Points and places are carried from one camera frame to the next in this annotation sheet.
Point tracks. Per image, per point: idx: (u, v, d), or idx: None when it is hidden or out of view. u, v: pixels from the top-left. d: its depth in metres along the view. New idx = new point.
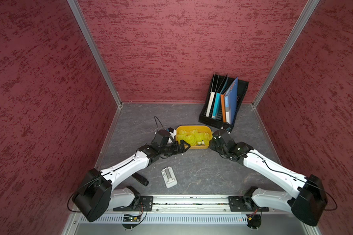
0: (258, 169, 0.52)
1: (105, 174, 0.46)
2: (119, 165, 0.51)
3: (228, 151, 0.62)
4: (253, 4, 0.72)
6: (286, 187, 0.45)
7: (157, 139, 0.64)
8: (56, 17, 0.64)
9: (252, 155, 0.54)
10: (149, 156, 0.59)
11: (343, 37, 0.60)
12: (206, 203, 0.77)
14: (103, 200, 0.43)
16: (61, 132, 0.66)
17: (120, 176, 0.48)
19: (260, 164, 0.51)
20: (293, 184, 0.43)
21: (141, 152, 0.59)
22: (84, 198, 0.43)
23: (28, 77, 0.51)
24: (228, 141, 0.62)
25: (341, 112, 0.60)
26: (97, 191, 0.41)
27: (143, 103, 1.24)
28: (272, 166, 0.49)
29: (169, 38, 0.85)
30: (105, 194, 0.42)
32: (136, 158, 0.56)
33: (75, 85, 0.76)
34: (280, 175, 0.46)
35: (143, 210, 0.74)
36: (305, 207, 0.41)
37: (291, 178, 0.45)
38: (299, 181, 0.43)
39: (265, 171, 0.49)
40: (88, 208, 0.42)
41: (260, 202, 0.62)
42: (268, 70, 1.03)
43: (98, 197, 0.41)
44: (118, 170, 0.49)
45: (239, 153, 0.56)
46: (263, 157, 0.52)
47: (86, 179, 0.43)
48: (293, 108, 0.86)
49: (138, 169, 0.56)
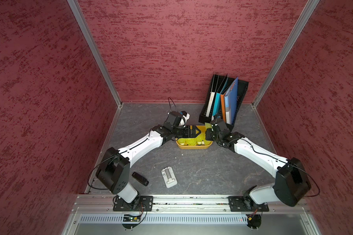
0: (244, 153, 0.57)
1: (122, 152, 0.48)
2: (135, 143, 0.53)
3: (221, 138, 0.66)
4: (253, 4, 0.72)
6: (268, 168, 0.48)
7: (170, 119, 0.65)
8: (56, 17, 0.64)
9: (242, 141, 0.58)
10: (163, 136, 0.59)
11: (343, 37, 0.60)
12: (206, 203, 0.77)
14: (123, 176, 0.46)
16: (61, 132, 0.66)
17: (137, 155, 0.51)
19: (246, 148, 0.55)
20: (273, 165, 0.46)
21: (156, 132, 0.60)
22: (106, 174, 0.47)
23: (28, 77, 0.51)
24: (223, 129, 0.67)
25: (341, 112, 0.60)
26: (117, 168, 0.44)
27: (143, 103, 1.24)
28: (258, 150, 0.53)
29: (169, 38, 0.85)
30: (124, 170, 0.44)
32: (150, 137, 0.57)
33: (75, 85, 0.76)
34: (264, 156, 0.50)
35: (143, 210, 0.74)
36: (284, 185, 0.43)
37: (273, 159, 0.48)
38: (280, 162, 0.47)
39: (250, 155, 0.54)
40: (110, 183, 0.45)
41: (258, 200, 0.62)
42: (268, 70, 1.03)
43: (118, 173, 0.43)
44: (135, 148, 0.51)
45: (230, 140, 0.61)
46: (250, 142, 0.57)
47: (104, 157, 0.46)
48: (293, 108, 0.86)
49: (153, 148, 0.58)
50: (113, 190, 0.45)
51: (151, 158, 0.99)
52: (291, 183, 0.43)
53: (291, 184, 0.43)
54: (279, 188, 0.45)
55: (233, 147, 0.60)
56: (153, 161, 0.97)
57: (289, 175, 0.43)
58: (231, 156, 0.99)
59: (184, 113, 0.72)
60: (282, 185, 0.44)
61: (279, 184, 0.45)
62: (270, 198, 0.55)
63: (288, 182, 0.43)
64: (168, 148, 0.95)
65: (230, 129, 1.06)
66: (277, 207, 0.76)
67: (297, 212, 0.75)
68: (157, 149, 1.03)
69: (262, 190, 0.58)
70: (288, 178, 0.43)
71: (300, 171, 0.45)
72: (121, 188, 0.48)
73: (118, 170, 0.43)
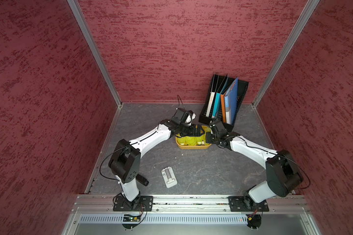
0: (238, 150, 0.61)
1: (133, 143, 0.50)
2: (145, 135, 0.55)
3: (219, 137, 0.71)
4: (253, 4, 0.72)
6: (260, 160, 0.51)
7: (178, 114, 0.68)
8: (56, 17, 0.64)
9: (238, 138, 0.62)
10: (171, 129, 0.62)
11: (343, 37, 0.60)
12: (206, 203, 0.77)
14: (135, 166, 0.48)
16: (61, 132, 0.66)
17: (146, 147, 0.53)
19: (239, 143, 0.59)
20: (264, 156, 0.49)
21: (163, 125, 0.62)
22: (118, 164, 0.49)
23: (28, 77, 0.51)
24: (220, 129, 0.71)
25: (341, 112, 0.60)
26: (129, 158, 0.46)
27: (143, 103, 1.24)
28: (251, 144, 0.57)
29: (169, 38, 0.85)
30: (136, 160, 0.47)
32: (158, 129, 0.59)
33: (75, 85, 0.76)
34: (255, 150, 0.53)
35: (143, 210, 0.74)
36: (274, 176, 0.45)
37: (264, 152, 0.51)
38: (270, 153, 0.49)
39: (243, 150, 0.58)
40: (121, 172, 0.48)
41: (257, 199, 0.63)
42: (268, 70, 1.03)
43: (130, 163, 0.46)
44: (145, 140, 0.53)
45: (226, 138, 0.65)
46: (243, 138, 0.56)
47: (117, 148, 0.48)
48: (293, 108, 0.86)
49: (161, 141, 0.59)
50: (125, 178, 0.47)
51: (151, 158, 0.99)
52: (280, 173, 0.45)
53: (280, 174, 0.45)
54: (270, 179, 0.48)
55: (229, 146, 0.64)
56: (153, 161, 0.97)
57: (277, 165, 0.45)
58: (231, 156, 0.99)
59: (189, 111, 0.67)
60: (272, 176, 0.46)
61: (270, 176, 0.47)
62: (268, 195, 0.55)
63: (276, 172, 0.45)
64: (168, 148, 0.95)
65: (229, 129, 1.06)
66: (276, 207, 0.76)
67: (297, 212, 0.75)
68: (157, 149, 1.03)
69: (259, 186, 0.58)
70: (276, 168, 0.45)
71: (289, 162, 0.47)
72: (132, 177, 0.50)
73: (129, 160, 0.46)
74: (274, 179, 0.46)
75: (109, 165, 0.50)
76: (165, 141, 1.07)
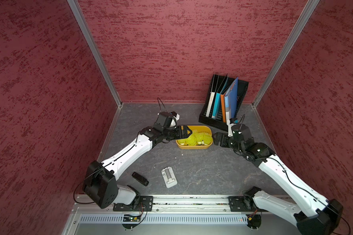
0: (272, 176, 0.49)
1: (106, 165, 0.44)
2: (120, 152, 0.49)
3: (244, 149, 0.57)
4: (253, 4, 0.72)
6: (301, 204, 0.43)
7: (161, 120, 0.62)
8: (56, 17, 0.64)
9: (273, 162, 0.49)
10: (153, 139, 0.56)
11: (343, 37, 0.60)
12: (206, 203, 0.77)
14: (111, 190, 0.44)
16: (61, 132, 0.66)
17: (122, 166, 0.47)
19: (277, 172, 0.47)
20: (311, 205, 0.40)
21: (143, 136, 0.56)
22: (91, 188, 0.44)
23: (28, 77, 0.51)
24: (247, 138, 0.57)
25: (341, 112, 0.60)
26: (102, 183, 0.40)
27: (143, 103, 1.24)
28: (292, 178, 0.45)
29: (169, 38, 0.85)
30: (109, 185, 0.41)
32: (138, 143, 0.53)
33: (75, 85, 0.76)
34: (298, 189, 0.43)
35: (143, 210, 0.74)
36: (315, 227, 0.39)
37: (312, 198, 0.41)
38: (320, 204, 0.40)
39: (281, 181, 0.47)
40: (97, 198, 0.42)
41: (261, 205, 0.62)
42: (268, 70, 1.03)
43: (104, 188, 0.40)
44: (120, 158, 0.47)
45: (257, 153, 0.52)
46: (284, 166, 0.48)
47: (88, 171, 0.42)
48: (293, 108, 0.86)
49: (142, 153, 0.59)
50: (101, 204, 0.42)
51: (151, 158, 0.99)
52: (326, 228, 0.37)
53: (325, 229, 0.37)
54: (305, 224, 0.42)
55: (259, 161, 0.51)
56: (153, 161, 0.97)
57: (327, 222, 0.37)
58: (231, 157, 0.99)
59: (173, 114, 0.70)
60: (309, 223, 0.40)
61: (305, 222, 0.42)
62: (277, 211, 0.54)
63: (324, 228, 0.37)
64: (168, 148, 0.95)
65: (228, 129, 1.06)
66: None
67: None
68: (157, 149, 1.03)
69: (271, 203, 0.56)
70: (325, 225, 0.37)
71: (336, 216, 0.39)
72: (110, 200, 0.45)
73: (103, 185, 0.40)
74: (311, 226, 0.40)
75: (82, 189, 0.45)
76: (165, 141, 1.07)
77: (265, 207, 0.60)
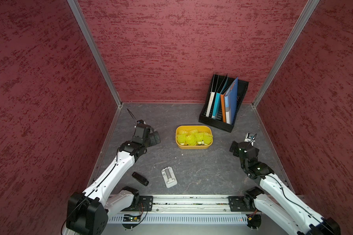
0: (273, 194, 0.53)
1: (89, 194, 0.42)
2: (101, 176, 0.46)
3: (248, 167, 0.63)
4: (253, 4, 0.72)
6: (297, 221, 0.45)
7: (139, 132, 0.61)
8: (56, 17, 0.64)
9: (270, 178, 0.55)
10: (134, 152, 0.55)
11: (343, 37, 0.60)
12: (206, 203, 0.77)
14: (99, 217, 0.41)
16: (61, 132, 0.66)
17: (107, 189, 0.45)
19: (274, 188, 0.52)
20: (305, 220, 0.43)
21: (123, 152, 0.55)
22: (78, 222, 0.41)
23: (28, 77, 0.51)
24: (251, 156, 0.62)
25: (341, 112, 0.60)
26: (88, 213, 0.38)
27: (143, 103, 1.24)
28: (289, 195, 0.49)
29: (169, 37, 0.85)
30: (96, 213, 0.39)
32: (119, 161, 0.51)
33: (74, 85, 0.76)
34: (293, 205, 0.47)
35: (143, 210, 0.74)
36: None
37: (306, 213, 0.44)
38: (314, 220, 0.43)
39: (279, 198, 0.50)
40: (86, 230, 0.39)
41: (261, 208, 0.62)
42: (268, 70, 1.03)
43: (91, 218, 0.38)
44: (103, 182, 0.45)
45: (257, 172, 0.58)
46: (281, 183, 0.53)
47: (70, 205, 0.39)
48: (293, 108, 0.86)
49: (124, 172, 0.52)
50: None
51: (151, 158, 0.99)
52: None
53: None
54: None
55: (258, 180, 0.57)
56: (153, 161, 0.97)
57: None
58: (231, 157, 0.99)
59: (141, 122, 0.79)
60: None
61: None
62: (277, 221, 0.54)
63: None
64: (168, 148, 0.95)
65: (229, 128, 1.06)
66: None
67: None
68: (157, 149, 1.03)
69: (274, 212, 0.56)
70: None
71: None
72: (101, 229, 0.43)
73: (89, 215, 0.38)
74: None
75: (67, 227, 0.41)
76: (165, 141, 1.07)
77: (264, 211, 0.60)
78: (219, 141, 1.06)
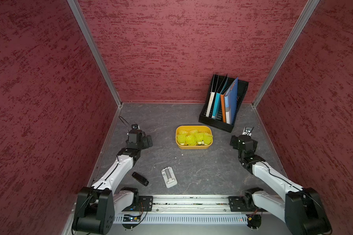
0: (262, 176, 0.57)
1: (99, 185, 0.45)
2: (107, 174, 0.50)
3: (243, 157, 0.69)
4: (253, 4, 0.72)
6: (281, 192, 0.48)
7: (132, 138, 0.66)
8: (56, 17, 0.64)
9: (261, 164, 0.60)
10: (132, 155, 0.60)
11: (343, 37, 0.60)
12: (206, 203, 0.77)
14: (109, 209, 0.43)
16: (61, 132, 0.66)
17: (114, 182, 0.48)
19: (263, 169, 0.57)
20: (286, 188, 0.46)
21: (123, 155, 0.60)
22: (87, 217, 0.41)
23: (28, 77, 0.53)
24: (248, 149, 0.67)
25: (341, 112, 0.60)
26: (99, 203, 0.41)
27: (143, 103, 1.24)
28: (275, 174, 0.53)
29: (169, 38, 0.85)
30: (108, 202, 0.42)
32: (120, 161, 0.56)
33: (75, 85, 0.76)
34: (277, 179, 0.51)
35: (143, 210, 0.74)
36: (294, 212, 0.41)
37: (287, 184, 0.48)
38: (293, 188, 0.46)
39: (265, 176, 0.55)
40: (97, 223, 0.41)
41: (258, 202, 0.62)
42: (268, 70, 1.03)
43: (103, 207, 0.40)
44: (110, 177, 0.48)
45: (250, 161, 0.63)
46: (268, 166, 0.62)
47: (80, 200, 0.41)
48: (293, 108, 0.86)
49: (126, 171, 0.57)
50: (103, 227, 0.41)
51: (151, 158, 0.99)
52: (299, 209, 0.41)
53: (300, 211, 0.41)
54: (289, 216, 0.43)
55: (251, 168, 0.62)
56: (153, 161, 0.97)
57: (299, 200, 0.42)
58: (231, 157, 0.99)
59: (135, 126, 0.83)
60: (290, 211, 0.43)
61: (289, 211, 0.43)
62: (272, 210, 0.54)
63: (296, 208, 0.41)
64: (168, 148, 0.95)
65: (229, 129, 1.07)
66: None
67: None
68: (157, 149, 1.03)
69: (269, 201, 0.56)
70: (296, 204, 0.42)
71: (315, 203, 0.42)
72: (109, 224, 0.44)
73: (100, 205, 0.40)
74: (292, 214, 0.42)
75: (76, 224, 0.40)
76: (166, 142, 0.98)
77: (262, 205, 0.60)
78: (219, 141, 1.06)
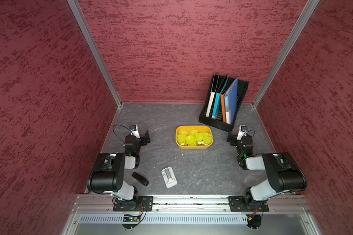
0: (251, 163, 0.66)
1: None
2: None
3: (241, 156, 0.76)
4: (253, 4, 0.72)
6: None
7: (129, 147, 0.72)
8: (56, 17, 0.64)
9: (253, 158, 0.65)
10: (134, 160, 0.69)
11: (343, 37, 0.60)
12: (206, 203, 0.77)
14: (121, 168, 0.50)
16: (61, 132, 0.66)
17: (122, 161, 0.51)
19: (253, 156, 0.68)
20: None
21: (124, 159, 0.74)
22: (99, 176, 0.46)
23: (28, 77, 0.53)
24: (247, 151, 0.74)
25: (341, 112, 0.60)
26: (115, 159, 0.50)
27: (143, 103, 1.24)
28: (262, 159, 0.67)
29: (169, 38, 0.85)
30: (122, 158, 0.51)
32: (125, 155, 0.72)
33: (75, 85, 0.76)
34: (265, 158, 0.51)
35: (143, 210, 0.74)
36: (270, 168, 0.49)
37: None
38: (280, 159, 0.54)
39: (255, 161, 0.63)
40: (108, 176, 0.46)
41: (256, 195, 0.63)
42: (268, 70, 1.03)
43: (117, 162, 0.49)
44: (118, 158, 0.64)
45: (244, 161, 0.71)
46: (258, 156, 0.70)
47: (96, 162, 0.49)
48: (293, 108, 0.86)
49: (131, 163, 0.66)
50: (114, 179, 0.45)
51: (151, 158, 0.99)
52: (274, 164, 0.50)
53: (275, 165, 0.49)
54: (269, 175, 0.50)
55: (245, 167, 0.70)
56: (153, 161, 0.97)
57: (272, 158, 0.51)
58: (231, 157, 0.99)
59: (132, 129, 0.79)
60: (269, 170, 0.50)
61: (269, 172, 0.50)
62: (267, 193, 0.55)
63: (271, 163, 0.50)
64: (168, 148, 0.95)
65: (229, 129, 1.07)
66: (277, 207, 0.76)
67: (297, 212, 0.75)
68: (157, 149, 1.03)
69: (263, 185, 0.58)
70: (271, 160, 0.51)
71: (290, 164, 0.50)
72: (118, 184, 0.47)
73: (116, 161, 0.50)
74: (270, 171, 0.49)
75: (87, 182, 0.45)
76: (166, 142, 0.98)
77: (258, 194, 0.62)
78: (219, 141, 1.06)
